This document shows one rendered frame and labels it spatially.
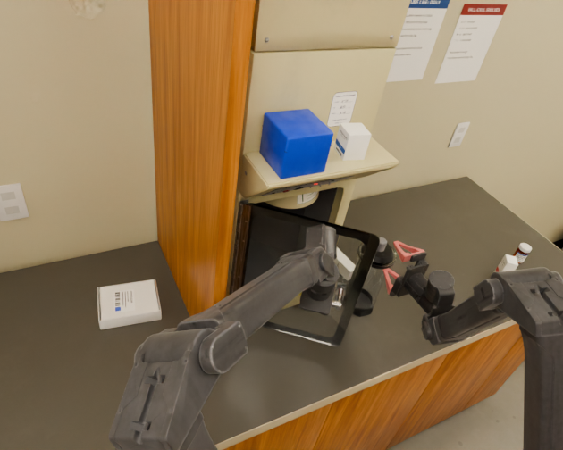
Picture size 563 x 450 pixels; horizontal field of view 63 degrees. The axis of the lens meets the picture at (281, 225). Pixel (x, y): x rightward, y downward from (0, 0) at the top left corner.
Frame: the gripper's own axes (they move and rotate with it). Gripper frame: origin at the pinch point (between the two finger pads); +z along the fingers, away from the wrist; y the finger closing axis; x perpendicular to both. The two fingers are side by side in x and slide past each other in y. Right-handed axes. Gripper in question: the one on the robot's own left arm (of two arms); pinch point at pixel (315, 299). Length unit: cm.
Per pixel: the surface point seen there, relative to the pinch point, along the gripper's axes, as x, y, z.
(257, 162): -17.7, -16.1, -27.0
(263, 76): -19, -27, -40
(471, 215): 57, -69, 63
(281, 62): -17, -29, -41
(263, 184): -15.2, -11.0, -28.4
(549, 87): 81, -135, 52
